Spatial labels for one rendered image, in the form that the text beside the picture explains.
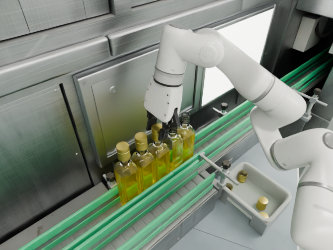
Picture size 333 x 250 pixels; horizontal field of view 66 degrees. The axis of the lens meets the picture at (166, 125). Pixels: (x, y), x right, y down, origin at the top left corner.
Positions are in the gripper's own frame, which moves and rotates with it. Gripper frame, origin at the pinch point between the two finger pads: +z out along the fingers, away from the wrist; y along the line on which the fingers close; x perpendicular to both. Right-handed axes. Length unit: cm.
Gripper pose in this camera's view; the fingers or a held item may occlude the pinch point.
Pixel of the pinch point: (157, 129)
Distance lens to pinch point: 74.3
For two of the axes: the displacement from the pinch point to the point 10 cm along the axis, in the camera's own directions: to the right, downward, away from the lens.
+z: -1.9, 8.3, 5.2
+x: 7.3, -2.3, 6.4
